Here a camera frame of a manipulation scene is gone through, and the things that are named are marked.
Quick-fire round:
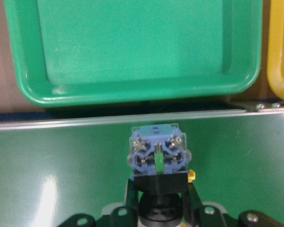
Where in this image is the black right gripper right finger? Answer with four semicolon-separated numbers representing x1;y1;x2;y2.
186;183;202;227

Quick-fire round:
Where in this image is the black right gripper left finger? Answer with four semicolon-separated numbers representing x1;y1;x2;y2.
124;179;139;227

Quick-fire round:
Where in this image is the blue contact block push button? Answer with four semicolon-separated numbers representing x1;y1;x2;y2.
127;123;192;227

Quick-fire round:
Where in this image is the green conveyor belt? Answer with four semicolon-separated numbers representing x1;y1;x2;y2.
0;101;284;227

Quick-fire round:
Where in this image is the green plastic tray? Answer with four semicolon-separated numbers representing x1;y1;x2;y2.
4;0;263;108

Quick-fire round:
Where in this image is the yellow plastic tray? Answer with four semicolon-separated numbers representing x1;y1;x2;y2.
267;0;284;100

